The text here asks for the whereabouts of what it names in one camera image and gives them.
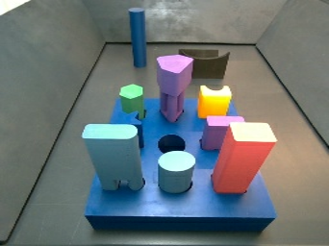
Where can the red rectangular peg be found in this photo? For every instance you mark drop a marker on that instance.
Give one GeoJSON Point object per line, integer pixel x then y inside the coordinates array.
{"type": "Point", "coordinates": [247, 147]}

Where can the yellow notched peg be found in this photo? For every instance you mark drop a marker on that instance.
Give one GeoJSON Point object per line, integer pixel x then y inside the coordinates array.
{"type": "Point", "coordinates": [213, 101]}

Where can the green hexagon peg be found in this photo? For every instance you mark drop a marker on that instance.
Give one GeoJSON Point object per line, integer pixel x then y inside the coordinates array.
{"type": "Point", "coordinates": [133, 99]}

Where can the light blue rounded peg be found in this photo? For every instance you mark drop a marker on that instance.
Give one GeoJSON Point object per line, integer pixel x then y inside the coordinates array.
{"type": "Point", "coordinates": [113, 146]}

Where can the black curved holder bracket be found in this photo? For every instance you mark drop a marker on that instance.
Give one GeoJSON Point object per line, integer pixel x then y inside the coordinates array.
{"type": "Point", "coordinates": [209, 64]}

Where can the small purple square peg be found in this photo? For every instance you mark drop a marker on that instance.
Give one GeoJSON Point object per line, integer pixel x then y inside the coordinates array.
{"type": "Point", "coordinates": [215, 132]}

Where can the dark blue star peg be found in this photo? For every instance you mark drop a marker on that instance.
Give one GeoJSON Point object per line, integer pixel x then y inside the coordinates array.
{"type": "Point", "coordinates": [132, 118]}

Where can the purple pentagon peg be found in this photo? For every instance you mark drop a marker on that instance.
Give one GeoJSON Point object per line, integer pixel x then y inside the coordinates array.
{"type": "Point", "coordinates": [175, 69]}

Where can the tall dark blue cylinder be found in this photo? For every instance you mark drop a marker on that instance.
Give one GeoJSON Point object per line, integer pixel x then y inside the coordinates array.
{"type": "Point", "coordinates": [139, 36]}

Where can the blue peg board base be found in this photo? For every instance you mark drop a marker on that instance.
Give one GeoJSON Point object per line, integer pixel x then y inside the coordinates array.
{"type": "Point", "coordinates": [196, 210]}

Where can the light blue short cylinder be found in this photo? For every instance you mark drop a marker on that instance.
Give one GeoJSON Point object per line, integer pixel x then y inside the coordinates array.
{"type": "Point", "coordinates": [176, 167]}

